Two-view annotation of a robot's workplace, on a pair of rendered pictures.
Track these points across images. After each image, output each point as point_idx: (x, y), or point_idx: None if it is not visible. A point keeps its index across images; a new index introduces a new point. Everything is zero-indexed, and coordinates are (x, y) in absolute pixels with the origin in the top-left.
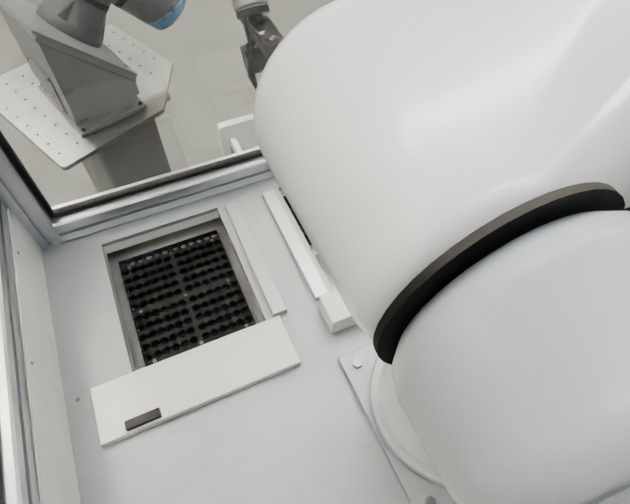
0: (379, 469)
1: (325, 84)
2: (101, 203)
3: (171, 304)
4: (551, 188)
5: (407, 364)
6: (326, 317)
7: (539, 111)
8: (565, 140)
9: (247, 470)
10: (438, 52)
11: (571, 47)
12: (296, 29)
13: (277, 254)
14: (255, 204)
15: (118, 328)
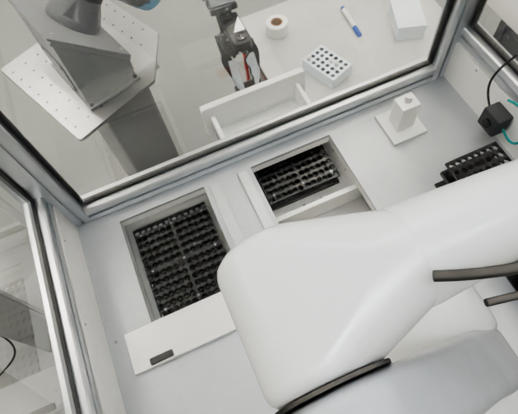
0: None
1: (248, 295)
2: (117, 191)
3: (174, 264)
4: (341, 372)
5: None
6: None
7: (339, 333)
8: (349, 349)
9: (234, 392)
10: (299, 288)
11: (360, 293)
12: (235, 253)
13: (251, 225)
14: (233, 182)
15: (138, 288)
